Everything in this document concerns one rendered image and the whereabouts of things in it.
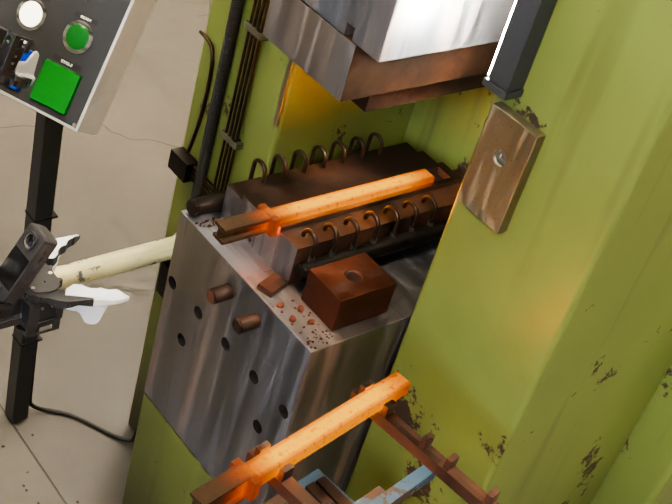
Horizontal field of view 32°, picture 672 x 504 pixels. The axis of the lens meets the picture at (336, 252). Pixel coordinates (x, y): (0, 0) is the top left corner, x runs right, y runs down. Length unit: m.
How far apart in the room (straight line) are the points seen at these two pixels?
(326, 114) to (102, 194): 1.53
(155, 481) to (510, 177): 1.06
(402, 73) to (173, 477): 0.96
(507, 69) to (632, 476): 0.98
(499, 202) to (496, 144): 0.08
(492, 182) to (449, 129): 0.57
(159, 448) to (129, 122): 1.80
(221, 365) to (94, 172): 1.71
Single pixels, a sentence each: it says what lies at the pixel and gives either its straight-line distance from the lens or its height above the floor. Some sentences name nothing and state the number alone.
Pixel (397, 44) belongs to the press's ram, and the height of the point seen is 1.39.
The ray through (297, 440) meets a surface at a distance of 1.58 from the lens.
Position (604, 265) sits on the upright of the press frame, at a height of 1.23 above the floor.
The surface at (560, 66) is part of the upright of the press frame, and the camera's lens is 1.60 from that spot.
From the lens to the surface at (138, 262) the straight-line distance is 2.35.
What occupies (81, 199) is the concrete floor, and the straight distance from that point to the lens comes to 3.54.
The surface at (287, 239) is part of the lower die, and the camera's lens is 1.88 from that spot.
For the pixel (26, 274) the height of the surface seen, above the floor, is 1.04.
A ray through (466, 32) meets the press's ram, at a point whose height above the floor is 1.39.
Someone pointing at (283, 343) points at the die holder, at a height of 0.88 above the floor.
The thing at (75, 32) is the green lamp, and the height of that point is 1.10.
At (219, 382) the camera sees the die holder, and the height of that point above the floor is 0.68.
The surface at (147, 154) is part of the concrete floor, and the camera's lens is 3.78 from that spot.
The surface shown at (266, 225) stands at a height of 0.99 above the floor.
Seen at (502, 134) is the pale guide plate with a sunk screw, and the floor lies 1.32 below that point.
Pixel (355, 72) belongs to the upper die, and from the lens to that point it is 1.70.
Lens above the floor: 2.11
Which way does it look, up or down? 36 degrees down
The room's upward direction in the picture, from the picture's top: 17 degrees clockwise
